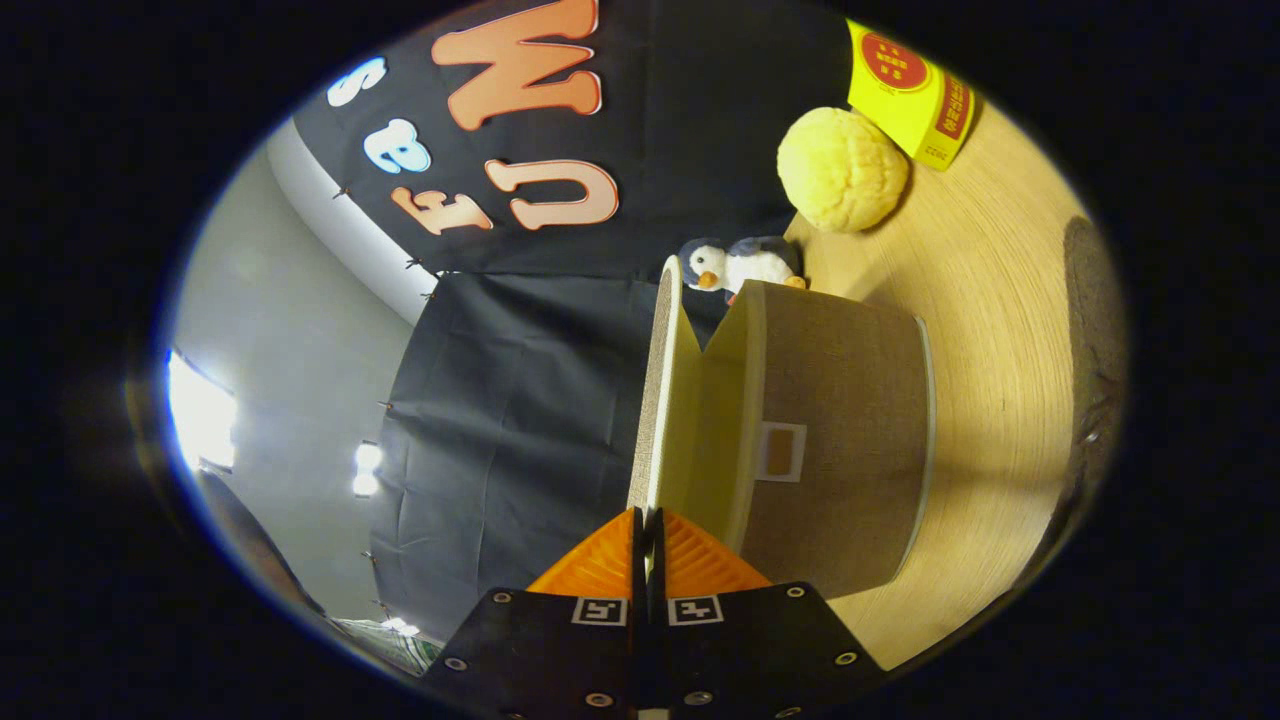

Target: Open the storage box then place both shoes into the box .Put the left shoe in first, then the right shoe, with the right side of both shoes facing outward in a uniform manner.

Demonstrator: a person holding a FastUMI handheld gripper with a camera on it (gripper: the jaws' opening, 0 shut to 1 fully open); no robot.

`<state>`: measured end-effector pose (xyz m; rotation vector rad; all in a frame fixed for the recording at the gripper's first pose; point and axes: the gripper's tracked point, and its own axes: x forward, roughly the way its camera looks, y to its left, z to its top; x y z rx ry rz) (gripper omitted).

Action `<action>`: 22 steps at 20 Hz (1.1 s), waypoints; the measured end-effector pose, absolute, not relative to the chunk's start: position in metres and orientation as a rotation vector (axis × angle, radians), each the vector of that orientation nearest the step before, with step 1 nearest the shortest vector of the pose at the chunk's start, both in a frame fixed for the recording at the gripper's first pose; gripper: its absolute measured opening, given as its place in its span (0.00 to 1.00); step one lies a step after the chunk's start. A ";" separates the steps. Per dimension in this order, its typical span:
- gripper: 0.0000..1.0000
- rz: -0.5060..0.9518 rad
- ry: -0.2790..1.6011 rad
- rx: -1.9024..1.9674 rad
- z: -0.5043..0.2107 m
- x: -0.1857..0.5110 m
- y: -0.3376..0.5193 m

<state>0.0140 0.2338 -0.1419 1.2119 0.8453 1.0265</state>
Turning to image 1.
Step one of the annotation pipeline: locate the penguin plush toy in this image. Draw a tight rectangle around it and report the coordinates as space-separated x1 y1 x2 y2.
680 236 809 301

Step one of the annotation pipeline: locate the yellow book with red circle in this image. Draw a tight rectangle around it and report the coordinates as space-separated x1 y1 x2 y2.
847 18 977 172

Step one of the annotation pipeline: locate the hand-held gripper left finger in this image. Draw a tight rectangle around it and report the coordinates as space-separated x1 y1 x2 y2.
420 508 643 720

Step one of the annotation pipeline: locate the beige fabric storage box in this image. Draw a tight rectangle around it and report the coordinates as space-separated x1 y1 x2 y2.
626 255 939 601

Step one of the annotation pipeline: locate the large bright ceiling light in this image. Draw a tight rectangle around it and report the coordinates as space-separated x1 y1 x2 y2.
166 348 239 473

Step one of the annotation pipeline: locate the brown suede shoe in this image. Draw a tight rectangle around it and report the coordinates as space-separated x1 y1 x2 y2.
1060 215 1128 486

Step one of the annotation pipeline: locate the small bright ceiling light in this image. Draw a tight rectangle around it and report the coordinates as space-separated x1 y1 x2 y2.
351 441 384 499

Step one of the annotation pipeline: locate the yellow round plush bun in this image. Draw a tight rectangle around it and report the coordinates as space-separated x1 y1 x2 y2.
777 107 911 233

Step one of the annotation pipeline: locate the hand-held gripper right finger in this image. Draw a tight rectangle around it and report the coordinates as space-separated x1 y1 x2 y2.
645 508 888 720

